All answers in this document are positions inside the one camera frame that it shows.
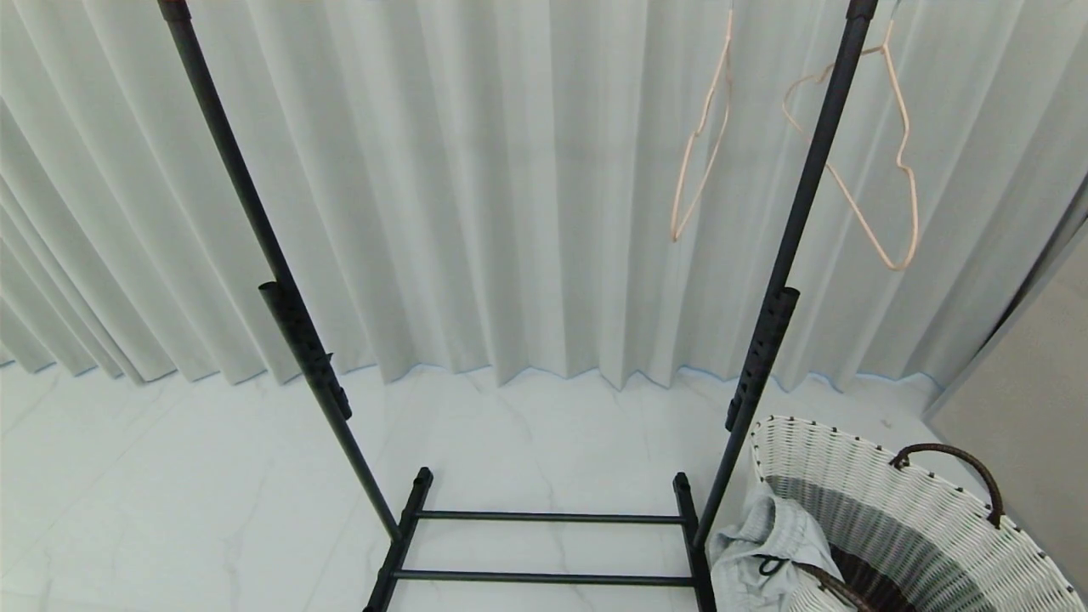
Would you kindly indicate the pale grey shorts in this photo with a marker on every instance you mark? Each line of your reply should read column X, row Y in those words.
column 765, row 544

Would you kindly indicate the pink clothes hanger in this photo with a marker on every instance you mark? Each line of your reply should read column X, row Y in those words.
column 700, row 140
column 903, row 153

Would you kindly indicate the black clothes rack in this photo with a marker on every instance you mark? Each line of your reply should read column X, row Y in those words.
column 298, row 328

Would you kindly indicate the white laundry basket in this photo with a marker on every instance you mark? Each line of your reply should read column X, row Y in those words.
column 858, row 484

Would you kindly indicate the white curtain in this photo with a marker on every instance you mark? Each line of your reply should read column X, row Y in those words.
column 476, row 187

